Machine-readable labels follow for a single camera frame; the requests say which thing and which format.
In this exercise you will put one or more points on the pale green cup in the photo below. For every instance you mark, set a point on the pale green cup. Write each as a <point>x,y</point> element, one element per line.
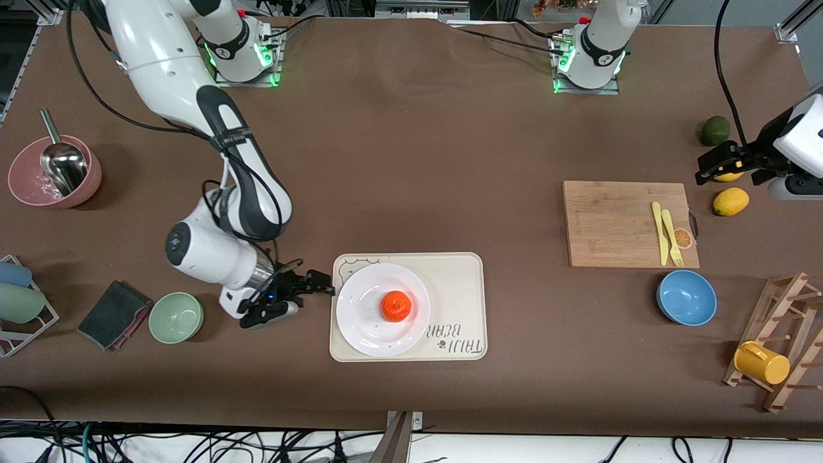
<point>19,303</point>

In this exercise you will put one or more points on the dark grey folded cloth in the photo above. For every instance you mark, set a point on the dark grey folded cloth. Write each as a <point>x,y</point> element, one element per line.
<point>112,315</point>

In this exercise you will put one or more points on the wooden cutting board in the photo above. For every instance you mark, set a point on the wooden cutting board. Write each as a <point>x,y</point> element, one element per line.
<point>604,225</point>

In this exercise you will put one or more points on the yellow cup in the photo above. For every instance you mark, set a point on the yellow cup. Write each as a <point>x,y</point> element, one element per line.
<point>760,363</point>

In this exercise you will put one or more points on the grey metal bracket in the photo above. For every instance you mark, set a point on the grey metal bracket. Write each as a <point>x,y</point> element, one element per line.
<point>400,437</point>

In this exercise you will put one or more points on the white round plate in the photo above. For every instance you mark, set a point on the white round plate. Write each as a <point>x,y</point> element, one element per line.
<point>366,328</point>

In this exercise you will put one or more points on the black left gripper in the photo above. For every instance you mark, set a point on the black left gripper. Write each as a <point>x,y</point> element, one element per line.
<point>756,155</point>

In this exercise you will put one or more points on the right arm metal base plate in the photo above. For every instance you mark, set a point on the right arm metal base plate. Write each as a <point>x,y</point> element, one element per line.
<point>247,83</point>

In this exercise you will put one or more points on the metal scoop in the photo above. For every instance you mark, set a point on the metal scoop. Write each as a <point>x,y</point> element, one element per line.
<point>64,168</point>

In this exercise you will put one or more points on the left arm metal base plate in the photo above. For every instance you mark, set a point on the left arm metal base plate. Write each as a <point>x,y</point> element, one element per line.
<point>588,91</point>

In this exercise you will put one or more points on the yellow plastic fork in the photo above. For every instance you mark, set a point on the yellow plastic fork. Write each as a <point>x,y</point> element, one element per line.
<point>672,238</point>

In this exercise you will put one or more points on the wooden cup rack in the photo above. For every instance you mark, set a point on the wooden cup rack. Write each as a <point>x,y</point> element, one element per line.
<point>781,334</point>

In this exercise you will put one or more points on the orange mandarin fruit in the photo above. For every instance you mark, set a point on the orange mandarin fruit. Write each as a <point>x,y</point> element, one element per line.
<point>396,306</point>

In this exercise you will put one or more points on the aluminium frame profile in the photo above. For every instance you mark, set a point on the aluminium frame profile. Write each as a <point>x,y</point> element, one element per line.
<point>796,20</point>

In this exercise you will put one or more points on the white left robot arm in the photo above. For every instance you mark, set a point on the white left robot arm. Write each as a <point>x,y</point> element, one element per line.
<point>601,45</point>

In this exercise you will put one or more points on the beige bear print tray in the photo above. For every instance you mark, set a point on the beige bear print tray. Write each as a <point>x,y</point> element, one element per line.
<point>460,289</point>

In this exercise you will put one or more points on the light blue cup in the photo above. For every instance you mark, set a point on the light blue cup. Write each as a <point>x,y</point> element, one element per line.
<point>13,274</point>

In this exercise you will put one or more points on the pink bowl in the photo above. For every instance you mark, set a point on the pink bowl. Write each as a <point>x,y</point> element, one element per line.
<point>26,173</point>

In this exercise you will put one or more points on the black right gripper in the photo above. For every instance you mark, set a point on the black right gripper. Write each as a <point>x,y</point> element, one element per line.
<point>290,283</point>

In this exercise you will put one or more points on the blue bowl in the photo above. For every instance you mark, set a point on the blue bowl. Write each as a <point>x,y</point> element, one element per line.
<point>687,298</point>

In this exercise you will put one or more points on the yellow lemon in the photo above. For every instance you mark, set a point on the yellow lemon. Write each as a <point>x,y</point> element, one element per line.
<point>731,201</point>
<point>732,176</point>

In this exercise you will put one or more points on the yellow plastic knife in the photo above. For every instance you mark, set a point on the yellow plastic knife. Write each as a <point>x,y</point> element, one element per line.
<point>660,235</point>

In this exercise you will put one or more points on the pale green bowl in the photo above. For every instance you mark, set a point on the pale green bowl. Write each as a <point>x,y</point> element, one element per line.
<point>176,317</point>

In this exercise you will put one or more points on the dark green avocado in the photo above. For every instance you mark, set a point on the dark green avocado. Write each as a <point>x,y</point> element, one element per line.
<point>715,130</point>

